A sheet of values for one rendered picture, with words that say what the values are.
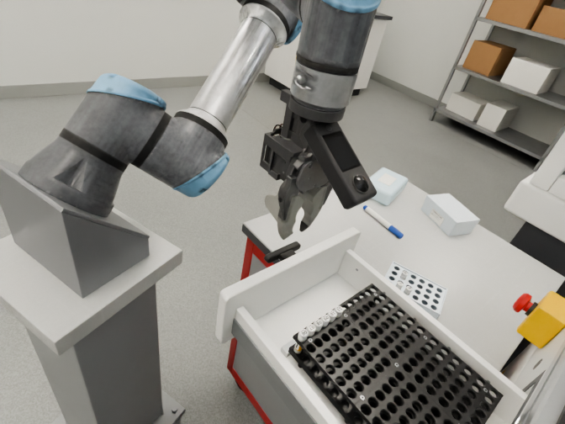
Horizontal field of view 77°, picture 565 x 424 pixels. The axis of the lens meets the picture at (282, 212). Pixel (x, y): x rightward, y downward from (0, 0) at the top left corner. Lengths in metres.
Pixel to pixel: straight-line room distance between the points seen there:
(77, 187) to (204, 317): 1.07
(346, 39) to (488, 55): 4.03
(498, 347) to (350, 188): 0.53
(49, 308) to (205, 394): 0.84
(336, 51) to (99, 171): 0.43
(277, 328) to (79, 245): 0.34
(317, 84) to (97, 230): 0.43
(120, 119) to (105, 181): 0.11
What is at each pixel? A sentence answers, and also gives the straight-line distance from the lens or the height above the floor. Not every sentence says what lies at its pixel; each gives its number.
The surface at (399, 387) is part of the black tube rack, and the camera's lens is 0.52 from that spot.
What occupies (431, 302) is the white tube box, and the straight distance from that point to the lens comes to 0.80.
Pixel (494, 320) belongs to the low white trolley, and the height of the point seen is 0.76.
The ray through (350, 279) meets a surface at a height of 0.84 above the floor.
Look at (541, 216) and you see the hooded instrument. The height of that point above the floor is 0.84.
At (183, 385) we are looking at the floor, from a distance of 1.47.
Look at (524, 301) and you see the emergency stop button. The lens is 0.78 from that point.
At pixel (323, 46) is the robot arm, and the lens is 0.41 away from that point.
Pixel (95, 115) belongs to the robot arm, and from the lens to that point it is 0.67.
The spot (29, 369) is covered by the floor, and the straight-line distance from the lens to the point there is 1.61.
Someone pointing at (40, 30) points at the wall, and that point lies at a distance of 3.48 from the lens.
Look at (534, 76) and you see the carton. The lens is 4.24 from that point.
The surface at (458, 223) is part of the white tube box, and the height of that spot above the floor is 0.81.
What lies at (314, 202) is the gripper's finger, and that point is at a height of 1.02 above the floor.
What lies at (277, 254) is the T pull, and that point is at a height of 0.91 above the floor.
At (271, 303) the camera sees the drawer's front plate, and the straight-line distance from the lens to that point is 0.59.
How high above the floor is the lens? 1.31
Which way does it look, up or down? 36 degrees down
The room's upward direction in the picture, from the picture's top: 13 degrees clockwise
